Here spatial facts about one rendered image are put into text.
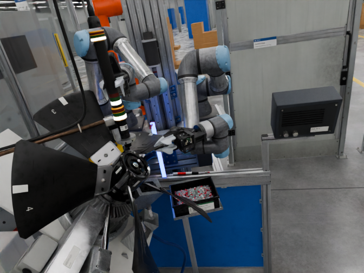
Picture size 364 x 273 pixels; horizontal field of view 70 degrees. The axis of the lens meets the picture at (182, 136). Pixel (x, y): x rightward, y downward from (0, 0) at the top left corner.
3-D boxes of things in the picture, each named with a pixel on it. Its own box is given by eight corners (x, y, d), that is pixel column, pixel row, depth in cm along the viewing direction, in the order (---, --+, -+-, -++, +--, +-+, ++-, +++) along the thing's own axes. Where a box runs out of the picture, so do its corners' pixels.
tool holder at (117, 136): (114, 149, 87) (105, 122, 83) (109, 142, 93) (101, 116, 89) (138, 140, 91) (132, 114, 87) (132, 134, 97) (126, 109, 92)
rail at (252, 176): (108, 193, 149) (104, 182, 146) (110, 189, 153) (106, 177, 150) (271, 184, 134) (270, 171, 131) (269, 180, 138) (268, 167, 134)
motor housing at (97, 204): (105, 252, 89) (127, 233, 83) (47, 214, 84) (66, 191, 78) (126, 206, 109) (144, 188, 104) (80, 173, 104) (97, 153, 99)
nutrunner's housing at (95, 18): (124, 149, 91) (83, 5, 72) (121, 145, 94) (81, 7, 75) (135, 145, 93) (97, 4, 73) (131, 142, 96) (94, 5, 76)
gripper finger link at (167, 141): (158, 145, 98) (179, 138, 101) (151, 138, 102) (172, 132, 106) (159, 152, 99) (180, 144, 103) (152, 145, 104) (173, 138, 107)
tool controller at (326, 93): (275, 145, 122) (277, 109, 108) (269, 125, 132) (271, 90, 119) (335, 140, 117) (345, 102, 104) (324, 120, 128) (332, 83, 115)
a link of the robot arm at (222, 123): (235, 132, 115) (233, 114, 112) (215, 141, 111) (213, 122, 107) (223, 127, 122) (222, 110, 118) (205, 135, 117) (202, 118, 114)
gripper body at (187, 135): (181, 138, 100) (207, 128, 105) (170, 130, 106) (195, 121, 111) (183, 155, 104) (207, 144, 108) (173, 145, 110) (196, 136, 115)
